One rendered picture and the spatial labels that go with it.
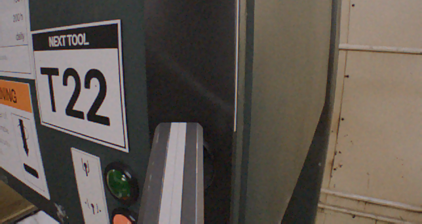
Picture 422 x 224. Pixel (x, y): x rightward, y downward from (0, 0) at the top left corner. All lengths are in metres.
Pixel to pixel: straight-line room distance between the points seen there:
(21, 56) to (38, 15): 0.04
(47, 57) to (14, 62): 0.06
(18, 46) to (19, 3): 0.03
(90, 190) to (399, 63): 1.10
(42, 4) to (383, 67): 1.09
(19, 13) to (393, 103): 1.14
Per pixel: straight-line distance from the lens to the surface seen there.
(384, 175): 1.26
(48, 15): 0.19
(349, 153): 1.21
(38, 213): 1.68
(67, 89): 0.18
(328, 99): 0.78
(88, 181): 0.19
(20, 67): 0.24
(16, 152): 0.30
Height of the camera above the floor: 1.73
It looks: 13 degrees down
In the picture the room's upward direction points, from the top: straight up
